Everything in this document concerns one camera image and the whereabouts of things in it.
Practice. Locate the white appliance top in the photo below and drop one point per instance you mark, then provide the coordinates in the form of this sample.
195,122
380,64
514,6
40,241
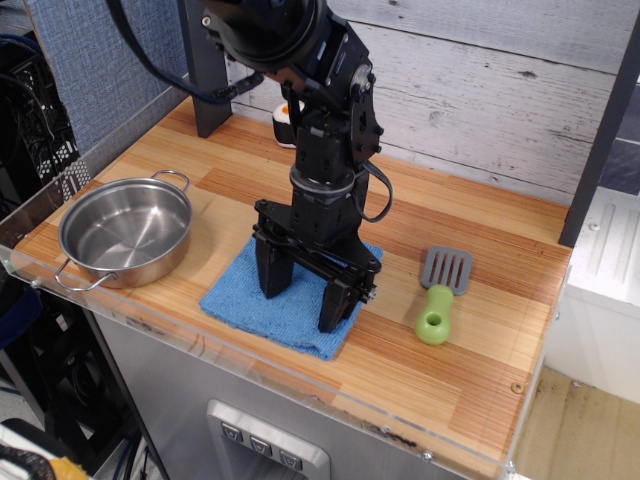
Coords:
605,259

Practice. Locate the grey spatula green handle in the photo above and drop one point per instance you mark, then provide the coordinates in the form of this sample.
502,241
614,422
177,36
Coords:
446,274

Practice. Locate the blue cloth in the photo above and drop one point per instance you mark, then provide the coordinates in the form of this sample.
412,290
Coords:
290,319

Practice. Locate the stainless steel pot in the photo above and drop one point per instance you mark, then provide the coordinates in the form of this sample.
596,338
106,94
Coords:
128,233

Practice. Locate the plush sushi roll toy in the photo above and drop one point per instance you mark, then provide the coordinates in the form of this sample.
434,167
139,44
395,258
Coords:
284,133

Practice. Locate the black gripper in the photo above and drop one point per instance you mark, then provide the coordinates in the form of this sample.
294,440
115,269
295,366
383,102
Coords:
318,230

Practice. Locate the dark grey right post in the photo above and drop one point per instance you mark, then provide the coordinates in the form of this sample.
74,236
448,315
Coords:
613,115

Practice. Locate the dark grey post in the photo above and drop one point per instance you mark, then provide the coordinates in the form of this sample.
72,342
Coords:
206,67
613,115

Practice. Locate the yellow black object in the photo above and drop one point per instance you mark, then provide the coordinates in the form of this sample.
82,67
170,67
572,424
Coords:
65,469

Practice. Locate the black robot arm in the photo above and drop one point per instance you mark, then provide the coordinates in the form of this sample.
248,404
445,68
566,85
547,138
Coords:
326,77

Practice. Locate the clear acrylic table guard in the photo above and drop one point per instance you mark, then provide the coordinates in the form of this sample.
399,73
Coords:
463,401

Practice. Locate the silver dispenser button panel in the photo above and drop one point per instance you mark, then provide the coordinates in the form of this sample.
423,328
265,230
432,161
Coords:
249,447

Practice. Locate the dark grey left post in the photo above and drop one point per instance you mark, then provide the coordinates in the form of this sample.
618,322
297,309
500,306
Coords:
206,67

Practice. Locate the black perforated crate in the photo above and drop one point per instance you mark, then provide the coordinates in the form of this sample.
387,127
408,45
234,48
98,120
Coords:
38,145

